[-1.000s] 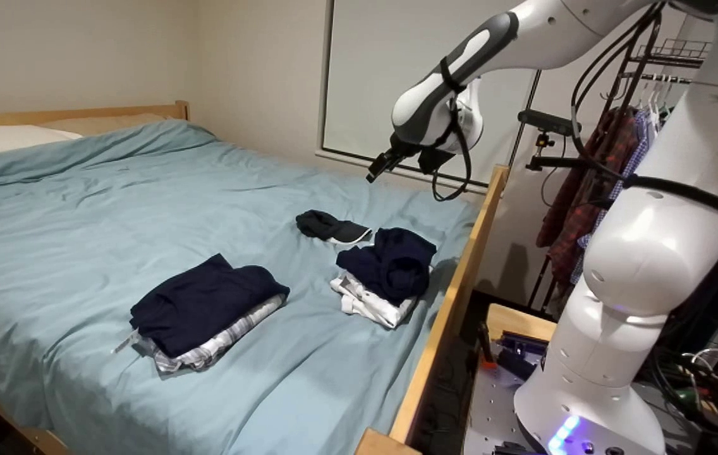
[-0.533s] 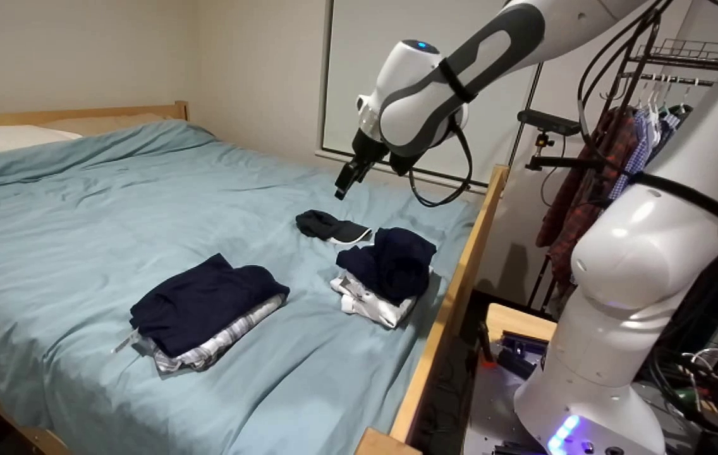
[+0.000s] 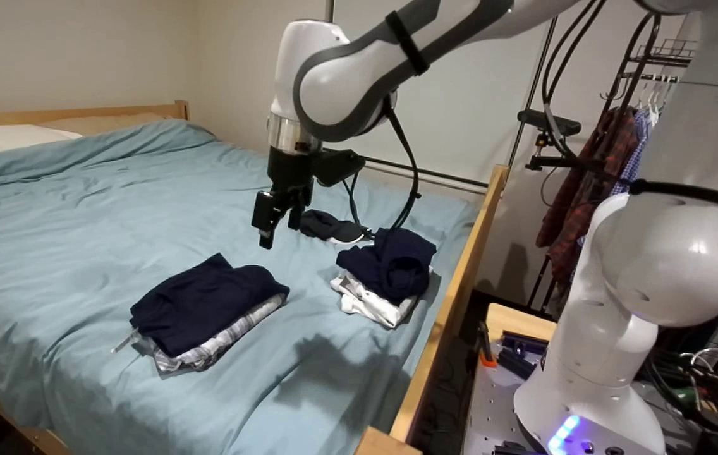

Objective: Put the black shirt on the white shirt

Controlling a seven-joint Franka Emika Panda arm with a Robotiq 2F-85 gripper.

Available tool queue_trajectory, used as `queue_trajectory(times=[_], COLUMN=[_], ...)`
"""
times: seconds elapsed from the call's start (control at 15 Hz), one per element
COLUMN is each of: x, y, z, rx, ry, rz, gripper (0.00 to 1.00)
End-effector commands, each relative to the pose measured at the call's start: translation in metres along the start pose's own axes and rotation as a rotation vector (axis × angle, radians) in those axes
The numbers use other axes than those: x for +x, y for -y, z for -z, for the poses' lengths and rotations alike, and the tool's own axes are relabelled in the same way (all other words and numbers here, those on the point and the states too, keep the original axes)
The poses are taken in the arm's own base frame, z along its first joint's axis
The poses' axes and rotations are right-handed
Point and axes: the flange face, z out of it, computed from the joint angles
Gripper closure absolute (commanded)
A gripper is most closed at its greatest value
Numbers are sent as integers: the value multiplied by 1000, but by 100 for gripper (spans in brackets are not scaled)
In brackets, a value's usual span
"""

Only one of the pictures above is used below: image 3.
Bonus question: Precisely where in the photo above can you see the wooden headboard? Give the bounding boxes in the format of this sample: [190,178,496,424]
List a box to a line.
[0,99,192,133]

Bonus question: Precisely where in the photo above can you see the black and orange tools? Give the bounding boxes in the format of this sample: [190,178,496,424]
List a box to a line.
[494,328,551,382]

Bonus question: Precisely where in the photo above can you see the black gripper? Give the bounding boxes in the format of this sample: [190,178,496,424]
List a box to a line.
[251,146,321,253]

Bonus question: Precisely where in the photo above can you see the grey patterned folded garment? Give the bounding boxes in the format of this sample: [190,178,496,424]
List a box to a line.
[114,288,290,376]

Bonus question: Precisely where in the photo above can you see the small wooden box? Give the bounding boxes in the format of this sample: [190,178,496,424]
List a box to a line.
[482,301,562,349]

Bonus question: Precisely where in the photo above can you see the tangled black cables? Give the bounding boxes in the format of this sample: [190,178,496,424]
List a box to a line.
[639,331,718,440]

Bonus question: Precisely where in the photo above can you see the black shirt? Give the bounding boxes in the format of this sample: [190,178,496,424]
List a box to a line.
[333,225,439,309]

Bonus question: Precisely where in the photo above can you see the navy folded garment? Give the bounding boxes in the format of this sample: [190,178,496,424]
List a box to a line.
[128,250,294,358]

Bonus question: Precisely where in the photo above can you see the red hanging garment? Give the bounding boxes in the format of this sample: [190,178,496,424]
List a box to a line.
[534,103,645,276]

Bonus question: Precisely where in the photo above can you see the black crumpled garment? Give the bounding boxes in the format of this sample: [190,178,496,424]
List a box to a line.
[298,207,370,245]

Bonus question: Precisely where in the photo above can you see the metal clothes rack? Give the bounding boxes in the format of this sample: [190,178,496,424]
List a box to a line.
[597,32,704,110]

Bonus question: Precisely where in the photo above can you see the white pillow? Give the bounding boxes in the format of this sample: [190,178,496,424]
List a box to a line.
[0,124,87,161]

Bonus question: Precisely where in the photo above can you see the white folded shirt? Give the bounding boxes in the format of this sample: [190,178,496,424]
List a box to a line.
[329,266,433,331]

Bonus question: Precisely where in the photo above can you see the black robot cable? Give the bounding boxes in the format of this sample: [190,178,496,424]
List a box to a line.
[342,96,424,237]

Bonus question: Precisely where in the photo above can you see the wooden bed frame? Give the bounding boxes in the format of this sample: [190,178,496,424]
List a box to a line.
[0,116,482,455]

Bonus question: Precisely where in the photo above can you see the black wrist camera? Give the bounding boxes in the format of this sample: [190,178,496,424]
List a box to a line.
[313,146,370,190]

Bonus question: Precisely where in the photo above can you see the purple hanging garment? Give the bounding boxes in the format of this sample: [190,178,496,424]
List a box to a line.
[624,108,662,183]

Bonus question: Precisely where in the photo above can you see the black camera on stand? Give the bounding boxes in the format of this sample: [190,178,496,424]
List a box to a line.
[515,105,587,171]

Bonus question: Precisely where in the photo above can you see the wooden footboard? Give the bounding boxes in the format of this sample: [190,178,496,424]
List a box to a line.
[353,161,510,455]

